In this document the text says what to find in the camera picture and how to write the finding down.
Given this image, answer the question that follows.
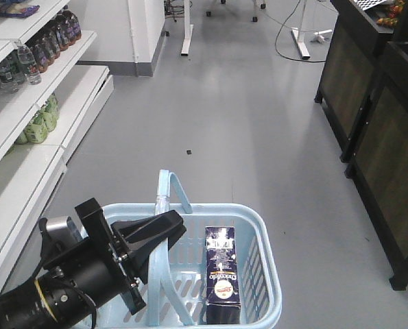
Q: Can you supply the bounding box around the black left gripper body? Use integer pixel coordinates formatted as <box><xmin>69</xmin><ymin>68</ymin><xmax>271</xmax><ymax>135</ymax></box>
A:
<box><xmin>42</xmin><ymin>198</ymin><xmax>146</xmax><ymax>315</ymax></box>

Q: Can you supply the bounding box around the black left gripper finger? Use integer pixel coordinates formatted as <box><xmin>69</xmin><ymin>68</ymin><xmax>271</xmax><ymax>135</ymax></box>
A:
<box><xmin>111</xmin><ymin>210</ymin><xmax>184</xmax><ymax>256</ymax></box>
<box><xmin>130</xmin><ymin>226</ymin><xmax>187</xmax><ymax>284</ymax></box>

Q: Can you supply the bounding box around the light blue shopping basket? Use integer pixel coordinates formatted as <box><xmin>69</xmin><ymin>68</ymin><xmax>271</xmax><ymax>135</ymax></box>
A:
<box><xmin>96</xmin><ymin>171</ymin><xmax>283</xmax><ymax>328</ymax></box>

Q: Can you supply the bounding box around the dark blue cookie box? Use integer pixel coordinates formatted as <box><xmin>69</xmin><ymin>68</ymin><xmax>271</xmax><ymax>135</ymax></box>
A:
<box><xmin>205</xmin><ymin>226</ymin><xmax>241</xmax><ymax>325</ymax></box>

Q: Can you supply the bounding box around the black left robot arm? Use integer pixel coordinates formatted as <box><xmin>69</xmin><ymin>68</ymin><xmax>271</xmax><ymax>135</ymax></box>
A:
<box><xmin>0</xmin><ymin>198</ymin><xmax>187</xmax><ymax>328</ymax></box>

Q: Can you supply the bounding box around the white store shelving unit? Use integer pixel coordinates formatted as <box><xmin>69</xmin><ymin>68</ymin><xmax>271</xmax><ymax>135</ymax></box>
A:
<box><xmin>0</xmin><ymin>0</ymin><xmax>115</xmax><ymax>299</ymax></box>

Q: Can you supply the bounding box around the near black wooden display stand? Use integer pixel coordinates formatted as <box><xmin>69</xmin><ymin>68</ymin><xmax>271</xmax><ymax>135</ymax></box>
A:
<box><xmin>346</xmin><ymin>42</ymin><xmax>408</xmax><ymax>291</ymax></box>

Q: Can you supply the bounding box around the black wooden display stand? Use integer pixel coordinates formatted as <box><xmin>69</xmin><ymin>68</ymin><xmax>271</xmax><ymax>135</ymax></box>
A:
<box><xmin>315</xmin><ymin>1</ymin><xmax>394</xmax><ymax>163</ymax></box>
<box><xmin>346</xmin><ymin>42</ymin><xmax>408</xmax><ymax>291</ymax></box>

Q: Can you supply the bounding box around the far black wooden display stand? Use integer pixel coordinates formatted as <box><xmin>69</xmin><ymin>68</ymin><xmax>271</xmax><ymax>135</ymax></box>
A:
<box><xmin>315</xmin><ymin>1</ymin><xmax>394</xmax><ymax>163</ymax></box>

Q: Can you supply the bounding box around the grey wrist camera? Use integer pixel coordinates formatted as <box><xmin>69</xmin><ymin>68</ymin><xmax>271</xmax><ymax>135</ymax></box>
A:
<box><xmin>38</xmin><ymin>216</ymin><xmax>82</xmax><ymax>248</ymax></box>

